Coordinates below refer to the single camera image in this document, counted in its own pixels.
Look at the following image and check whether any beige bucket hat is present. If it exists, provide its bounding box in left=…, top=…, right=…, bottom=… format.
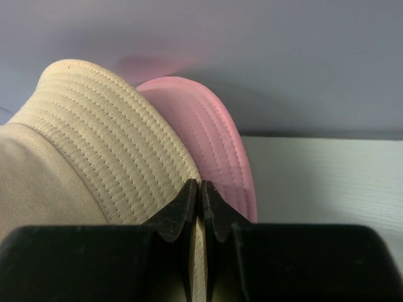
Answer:
left=1, top=60, right=206, bottom=301

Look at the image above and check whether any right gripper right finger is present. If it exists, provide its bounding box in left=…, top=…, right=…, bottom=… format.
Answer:
left=201, top=181, right=402, bottom=301

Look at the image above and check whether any pink bucket hat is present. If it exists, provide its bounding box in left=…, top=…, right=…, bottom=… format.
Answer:
left=137, top=76, right=258, bottom=222

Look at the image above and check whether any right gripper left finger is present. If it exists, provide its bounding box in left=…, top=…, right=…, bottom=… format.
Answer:
left=1, top=179, right=197, bottom=301

